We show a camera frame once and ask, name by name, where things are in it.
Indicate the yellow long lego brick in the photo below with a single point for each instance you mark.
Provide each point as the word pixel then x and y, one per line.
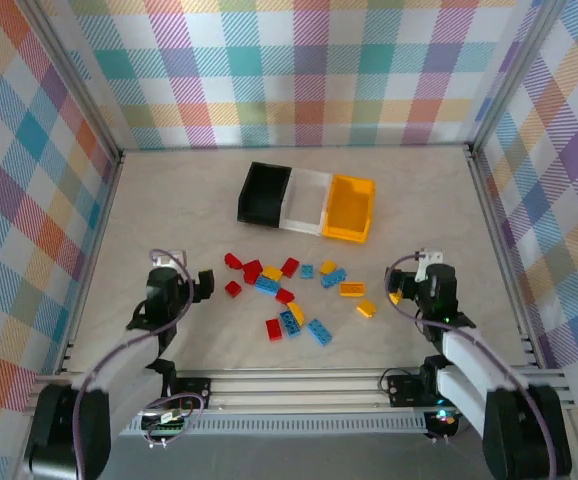
pixel 352 288

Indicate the red square lego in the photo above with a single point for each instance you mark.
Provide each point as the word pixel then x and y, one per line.
pixel 233 288

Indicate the small red sloped lego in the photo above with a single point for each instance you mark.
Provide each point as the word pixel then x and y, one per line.
pixel 232 260

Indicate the large red sloped lego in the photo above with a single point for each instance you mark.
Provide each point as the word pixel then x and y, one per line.
pixel 252 270

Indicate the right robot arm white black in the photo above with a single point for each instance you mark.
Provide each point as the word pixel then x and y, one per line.
pixel 509 435

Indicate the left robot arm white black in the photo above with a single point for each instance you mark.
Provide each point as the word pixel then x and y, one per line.
pixel 54 420

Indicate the small blue square lego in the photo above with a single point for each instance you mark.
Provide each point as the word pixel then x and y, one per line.
pixel 307 270

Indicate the yellow curved lego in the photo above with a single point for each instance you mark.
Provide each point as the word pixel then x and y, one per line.
pixel 298 313

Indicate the yellow plastic bin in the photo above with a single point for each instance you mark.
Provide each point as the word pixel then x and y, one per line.
pixel 349 210

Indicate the blue rectangular lego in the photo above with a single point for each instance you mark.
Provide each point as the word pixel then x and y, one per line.
pixel 290 323

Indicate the red rectangular lego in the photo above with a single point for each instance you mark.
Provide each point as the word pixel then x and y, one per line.
pixel 273 329
pixel 290 267

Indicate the red ribbed sloped lego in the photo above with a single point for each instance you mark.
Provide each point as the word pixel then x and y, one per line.
pixel 284 295

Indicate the black controller with led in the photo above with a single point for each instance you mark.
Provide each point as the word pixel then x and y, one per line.
pixel 441 420

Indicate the green circuit board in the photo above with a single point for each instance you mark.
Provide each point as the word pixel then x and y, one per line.
pixel 166 421

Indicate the white plastic bin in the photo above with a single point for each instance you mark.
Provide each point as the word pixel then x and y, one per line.
pixel 306 205

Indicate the black plastic bin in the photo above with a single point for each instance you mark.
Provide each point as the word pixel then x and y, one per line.
pixel 261 200

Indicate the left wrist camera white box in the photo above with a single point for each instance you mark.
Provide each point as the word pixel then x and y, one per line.
pixel 169 259

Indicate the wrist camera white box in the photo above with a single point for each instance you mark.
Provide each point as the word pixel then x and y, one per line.
pixel 429 257
pixel 169 259

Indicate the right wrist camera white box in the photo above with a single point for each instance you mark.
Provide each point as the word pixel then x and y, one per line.
pixel 429 257

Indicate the aluminium side rail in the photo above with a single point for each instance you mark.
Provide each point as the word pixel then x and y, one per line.
pixel 501 250
pixel 94 250

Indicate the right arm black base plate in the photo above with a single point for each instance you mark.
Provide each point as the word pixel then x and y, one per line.
pixel 404 387

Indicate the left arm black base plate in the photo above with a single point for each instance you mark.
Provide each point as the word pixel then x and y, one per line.
pixel 194 387

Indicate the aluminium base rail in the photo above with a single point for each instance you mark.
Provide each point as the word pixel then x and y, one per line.
pixel 294 390

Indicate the aluminium frame post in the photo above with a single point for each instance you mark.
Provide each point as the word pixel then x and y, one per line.
pixel 512 75
pixel 82 82

